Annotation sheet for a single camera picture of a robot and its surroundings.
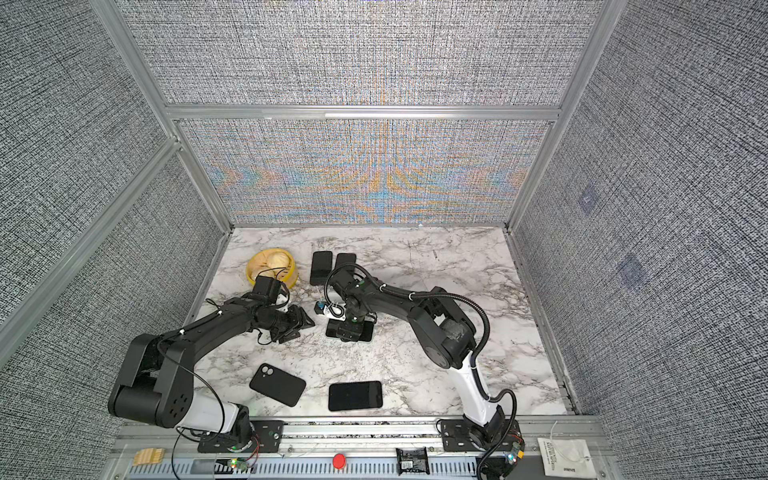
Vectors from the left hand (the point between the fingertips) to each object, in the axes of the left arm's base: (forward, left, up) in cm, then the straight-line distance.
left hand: (309, 327), depth 89 cm
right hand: (+3, -11, -4) cm, 12 cm away
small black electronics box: (-34, -27, -1) cm, 43 cm away
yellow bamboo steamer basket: (+23, +14, +3) cm, 27 cm away
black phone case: (+26, -1, -4) cm, 26 cm away
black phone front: (-19, -14, -4) cm, 23 cm away
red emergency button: (-33, -10, -2) cm, 35 cm away
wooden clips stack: (-30, +34, -1) cm, 45 cm away
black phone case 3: (-15, +8, -4) cm, 17 cm away
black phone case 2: (+28, -9, -2) cm, 30 cm away
